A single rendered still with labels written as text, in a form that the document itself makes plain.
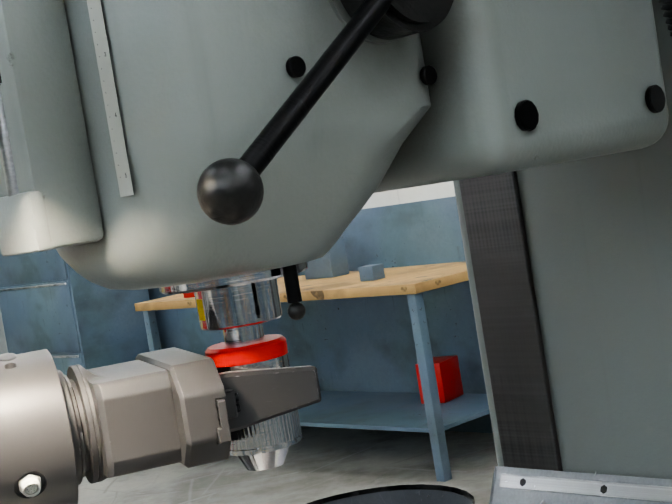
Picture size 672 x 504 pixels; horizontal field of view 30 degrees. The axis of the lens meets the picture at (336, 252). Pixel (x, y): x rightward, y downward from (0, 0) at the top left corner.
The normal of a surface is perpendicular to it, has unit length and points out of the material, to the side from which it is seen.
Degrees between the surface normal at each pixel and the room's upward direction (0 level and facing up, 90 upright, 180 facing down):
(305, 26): 90
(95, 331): 90
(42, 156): 90
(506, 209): 90
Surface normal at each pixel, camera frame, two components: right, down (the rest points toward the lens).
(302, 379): 0.35, 0.00
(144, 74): -0.33, 0.11
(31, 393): 0.19, -0.60
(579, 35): 0.67, -0.07
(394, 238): -0.73, 0.15
